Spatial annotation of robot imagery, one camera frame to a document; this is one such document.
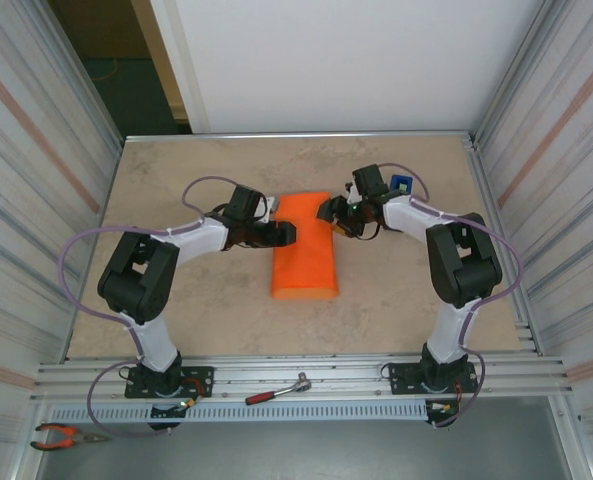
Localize beige door frame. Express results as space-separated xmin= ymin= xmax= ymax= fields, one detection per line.
xmin=129 ymin=0 xmax=190 ymax=121

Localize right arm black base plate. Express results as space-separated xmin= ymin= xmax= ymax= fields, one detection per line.
xmin=388 ymin=360 xmax=480 ymax=396

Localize orange cloth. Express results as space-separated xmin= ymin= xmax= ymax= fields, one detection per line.
xmin=268 ymin=190 xmax=340 ymax=301

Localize grey slotted cable duct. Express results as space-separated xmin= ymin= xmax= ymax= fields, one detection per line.
xmin=48 ymin=399 xmax=430 ymax=424

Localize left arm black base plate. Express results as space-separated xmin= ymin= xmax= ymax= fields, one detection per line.
xmin=124 ymin=365 xmax=215 ymax=400

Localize orange cord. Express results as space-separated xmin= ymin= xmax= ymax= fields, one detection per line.
xmin=91 ymin=57 xmax=127 ymax=84

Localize long aluminium mounting rail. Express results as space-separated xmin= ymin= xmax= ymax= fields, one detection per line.
xmin=30 ymin=354 xmax=575 ymax=401

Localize orange-handled pliers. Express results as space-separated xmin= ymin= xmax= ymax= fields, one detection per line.
xmin=29 ymin=422 xmax=110 ymax=452

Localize right gripper black cable loop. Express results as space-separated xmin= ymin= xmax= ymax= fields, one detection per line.
xmin=353 ymin=219 xmax=385 ymax=242

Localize aluminium side frame profile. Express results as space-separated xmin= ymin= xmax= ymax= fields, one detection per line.
xmin=463 ymin=132 xmax=545 ymax=357

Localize aluminium table edge profile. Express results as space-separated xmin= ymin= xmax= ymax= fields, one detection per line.
xmin=124 ymin=131 xmax=477 ymax=147

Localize red-handled ratchet wrench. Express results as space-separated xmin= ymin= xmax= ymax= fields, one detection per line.
xmin=244 ymin=371 xmax=313 ymax=406

